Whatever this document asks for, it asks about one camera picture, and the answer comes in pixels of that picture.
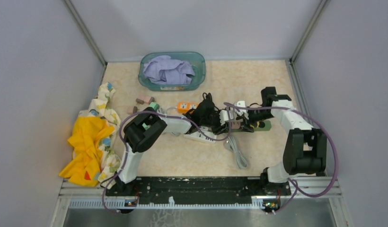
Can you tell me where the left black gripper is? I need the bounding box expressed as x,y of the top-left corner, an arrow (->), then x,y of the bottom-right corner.
201,109 -> 230,136

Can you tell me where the green power strip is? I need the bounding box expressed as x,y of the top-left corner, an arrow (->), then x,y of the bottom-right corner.
231,121 -> 272,133

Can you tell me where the grey cord of small strip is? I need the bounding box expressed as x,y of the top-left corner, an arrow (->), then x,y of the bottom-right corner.
223,134 -> 248,170

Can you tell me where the white power strip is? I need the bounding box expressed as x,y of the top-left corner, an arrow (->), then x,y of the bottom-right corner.
183,131 -> 217,144

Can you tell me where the orange power strip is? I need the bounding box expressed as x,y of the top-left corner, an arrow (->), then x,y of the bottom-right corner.
176,102 -> 198,114

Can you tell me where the green plug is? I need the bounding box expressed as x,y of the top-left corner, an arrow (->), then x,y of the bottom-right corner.
149,102 -> 159,111

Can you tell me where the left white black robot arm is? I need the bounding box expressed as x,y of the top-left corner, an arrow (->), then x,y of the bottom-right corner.
103,107 -> 231,196

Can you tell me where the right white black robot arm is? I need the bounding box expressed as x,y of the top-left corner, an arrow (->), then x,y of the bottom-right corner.
234,87 -> 327,195

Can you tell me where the teal plastic basin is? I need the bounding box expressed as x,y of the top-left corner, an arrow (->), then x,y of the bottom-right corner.
138,52 -> 206,91

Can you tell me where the lavender crumpled cloth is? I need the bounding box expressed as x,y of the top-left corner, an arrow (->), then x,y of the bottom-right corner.
142,55 -> 195,85

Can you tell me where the patterned cream cloth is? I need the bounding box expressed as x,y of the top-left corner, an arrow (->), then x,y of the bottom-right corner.
78,82 -> 121,187

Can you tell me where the yellow cloth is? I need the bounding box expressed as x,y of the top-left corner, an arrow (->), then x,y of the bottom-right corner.
59,116 -> 115,187

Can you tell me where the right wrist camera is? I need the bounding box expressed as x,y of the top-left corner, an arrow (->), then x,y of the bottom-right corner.
235,100 -> 248,119

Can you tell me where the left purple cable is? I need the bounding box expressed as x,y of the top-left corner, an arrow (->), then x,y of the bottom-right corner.
101,111 -> 234,215

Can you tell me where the purple cable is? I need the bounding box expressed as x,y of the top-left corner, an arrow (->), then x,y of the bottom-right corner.
101,111 -> 234,215
223,102 -> 339,215

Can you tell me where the black coiled cable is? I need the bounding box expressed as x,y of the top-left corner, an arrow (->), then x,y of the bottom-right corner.
202,91 -> 220,110

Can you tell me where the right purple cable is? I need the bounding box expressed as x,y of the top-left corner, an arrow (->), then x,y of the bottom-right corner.
223,102 -> 339,215

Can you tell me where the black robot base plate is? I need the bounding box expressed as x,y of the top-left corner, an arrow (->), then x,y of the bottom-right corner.
106,176 -> 291,205

